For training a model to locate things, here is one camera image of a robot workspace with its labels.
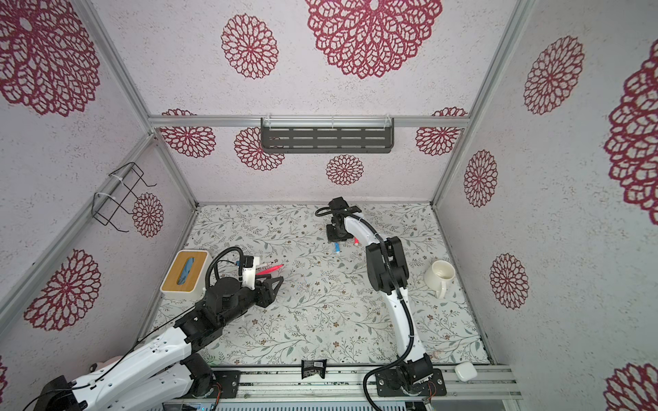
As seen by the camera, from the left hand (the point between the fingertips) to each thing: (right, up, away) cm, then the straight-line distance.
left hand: (277, 281), depth 78 cm
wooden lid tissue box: (-35, -1, +13) cm, 38 cm away
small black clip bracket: (+11, -24, -3) cm, 27 cm away
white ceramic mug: (+54, -1, +13) cm, 56 cm away
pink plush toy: (-49, -22, -6) cm, 54 cm away
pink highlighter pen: (+27, +11, +28) cm, 40 cm away
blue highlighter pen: (+20, +8, +27) cm, 34 cm away
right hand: (+19, +14, +29) cm, 37 cm away
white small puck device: (+57, -27, -2) cm, 63 cm away
